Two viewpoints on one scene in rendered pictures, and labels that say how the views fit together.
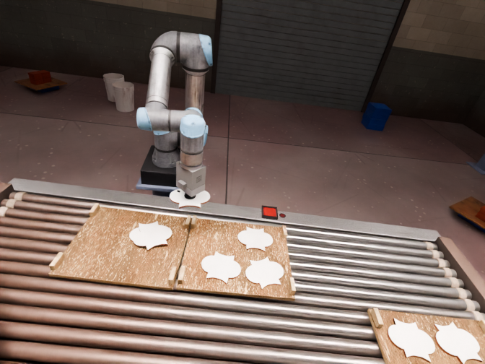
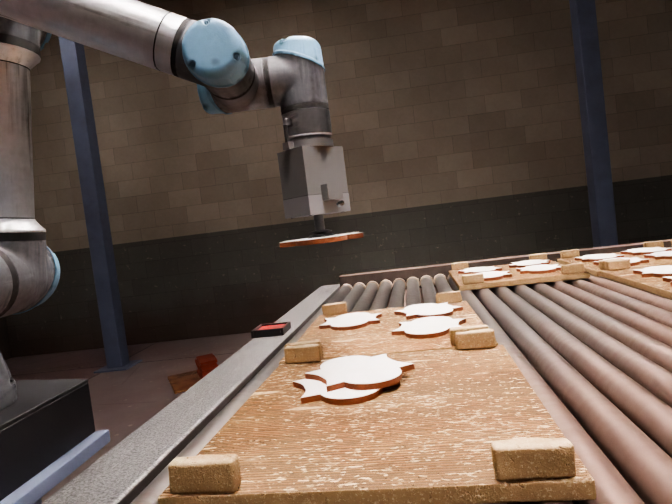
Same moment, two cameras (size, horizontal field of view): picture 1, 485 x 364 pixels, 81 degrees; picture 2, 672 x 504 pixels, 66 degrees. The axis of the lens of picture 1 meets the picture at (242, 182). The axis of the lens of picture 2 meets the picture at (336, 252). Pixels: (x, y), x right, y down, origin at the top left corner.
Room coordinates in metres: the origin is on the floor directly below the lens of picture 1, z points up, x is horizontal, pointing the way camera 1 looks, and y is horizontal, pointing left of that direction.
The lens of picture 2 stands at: (0.62, 0.98, 1.14)
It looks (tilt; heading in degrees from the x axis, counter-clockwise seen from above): 3 degrees down; 282
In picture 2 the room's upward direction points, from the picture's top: 7 degrees counter-clockwise
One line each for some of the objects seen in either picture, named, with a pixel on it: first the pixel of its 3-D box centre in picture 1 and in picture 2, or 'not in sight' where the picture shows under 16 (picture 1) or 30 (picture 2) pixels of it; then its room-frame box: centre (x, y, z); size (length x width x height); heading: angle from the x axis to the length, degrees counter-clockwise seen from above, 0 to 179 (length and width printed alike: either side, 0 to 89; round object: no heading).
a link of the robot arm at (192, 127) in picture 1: (192, 133); (298, 78); (0.82, 0.18, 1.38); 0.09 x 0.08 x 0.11; 13
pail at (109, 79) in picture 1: (115, 87); not in sight; (4.35, 2.25, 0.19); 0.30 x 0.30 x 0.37
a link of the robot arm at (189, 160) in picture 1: (190, 155); (306, 128); (0.82, 0.19, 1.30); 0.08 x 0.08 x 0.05
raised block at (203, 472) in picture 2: (94, 209); (204, 474); (0.84, 0.59, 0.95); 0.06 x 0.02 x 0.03; 3
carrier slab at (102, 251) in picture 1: (130, 243); (379, 405); (0.72, 0.39, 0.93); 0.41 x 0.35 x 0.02; 93
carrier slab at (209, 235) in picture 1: (237, 254); (389, 329); (0.75, -0.03, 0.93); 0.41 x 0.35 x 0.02; 94
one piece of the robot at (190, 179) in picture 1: (188, 175); (317, 177); (0.81, 0.19, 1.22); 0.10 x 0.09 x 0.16; 144
